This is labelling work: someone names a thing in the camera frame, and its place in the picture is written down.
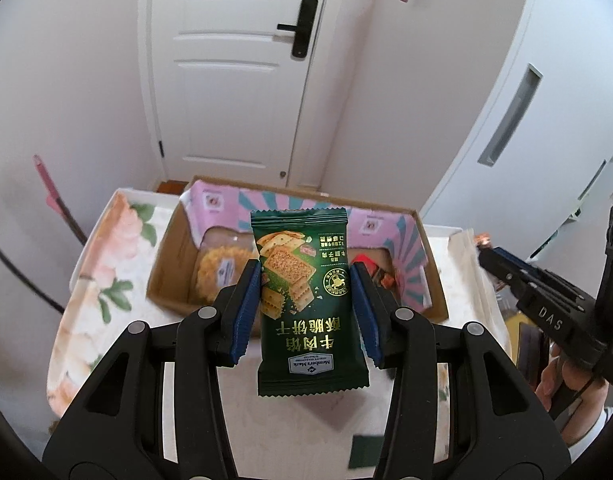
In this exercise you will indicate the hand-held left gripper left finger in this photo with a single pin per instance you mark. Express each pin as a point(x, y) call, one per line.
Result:
point(246, 310)

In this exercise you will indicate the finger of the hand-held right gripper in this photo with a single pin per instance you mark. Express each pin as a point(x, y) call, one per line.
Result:
point(506, 265)

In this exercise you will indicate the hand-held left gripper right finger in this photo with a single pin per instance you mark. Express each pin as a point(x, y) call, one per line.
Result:
point(364, 310)

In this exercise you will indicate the black and brown snack packet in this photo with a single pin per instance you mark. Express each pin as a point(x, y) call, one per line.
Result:
point(386, 280)

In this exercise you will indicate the clear bag of yellow snacks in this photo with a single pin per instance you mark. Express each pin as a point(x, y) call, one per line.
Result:
point(221, 272)

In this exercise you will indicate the red snack packet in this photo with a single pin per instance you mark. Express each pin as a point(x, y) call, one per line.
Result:
point(366, 262)

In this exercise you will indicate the green cracker packet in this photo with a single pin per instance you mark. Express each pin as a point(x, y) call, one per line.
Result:
point(306, 305)

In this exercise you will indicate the cardboard box with pink lining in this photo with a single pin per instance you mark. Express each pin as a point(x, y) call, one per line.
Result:
point(176, 280)

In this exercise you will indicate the person's right hand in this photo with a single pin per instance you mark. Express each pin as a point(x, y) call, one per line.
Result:
point(584, 410)

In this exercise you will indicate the dark green packet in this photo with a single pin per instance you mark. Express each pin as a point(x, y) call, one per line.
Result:
point(369, 452)

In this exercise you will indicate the floral tablecloth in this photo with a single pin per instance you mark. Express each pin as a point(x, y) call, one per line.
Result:
point(101, 270)

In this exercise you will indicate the white wardrobe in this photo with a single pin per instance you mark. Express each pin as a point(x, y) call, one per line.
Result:
point(546, 35)

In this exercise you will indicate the white panelled door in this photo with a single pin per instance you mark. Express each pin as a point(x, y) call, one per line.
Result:
point(236, 60)

